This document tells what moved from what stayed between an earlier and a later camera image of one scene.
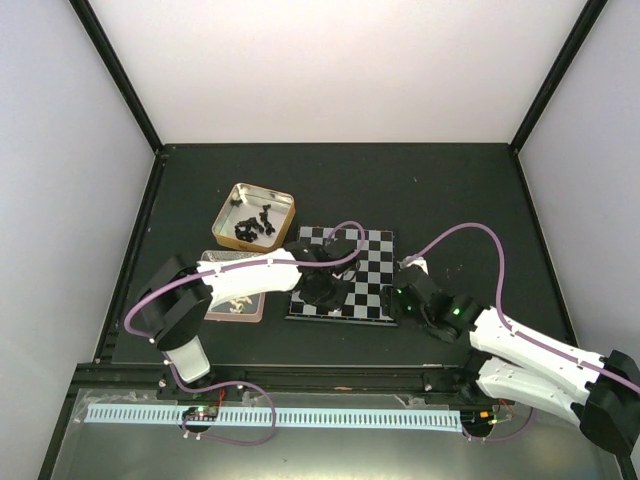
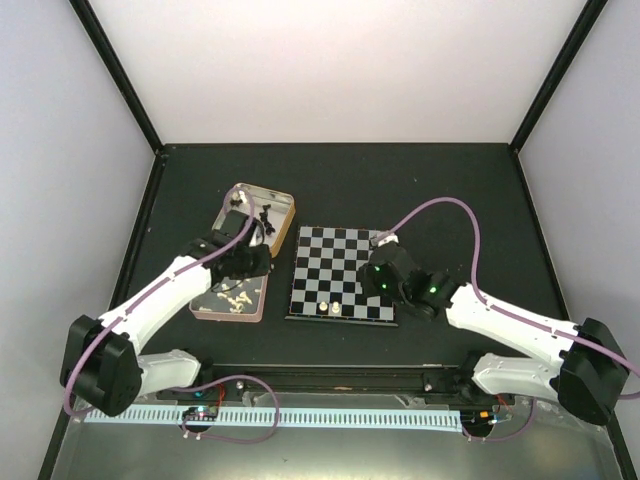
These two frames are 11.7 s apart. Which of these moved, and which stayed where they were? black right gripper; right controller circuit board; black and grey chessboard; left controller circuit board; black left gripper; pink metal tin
Moved: black left gripper; black right gripper
Stayed: black and grey chessboard; left controller circuit board; right controller circuit board; pink metal tin
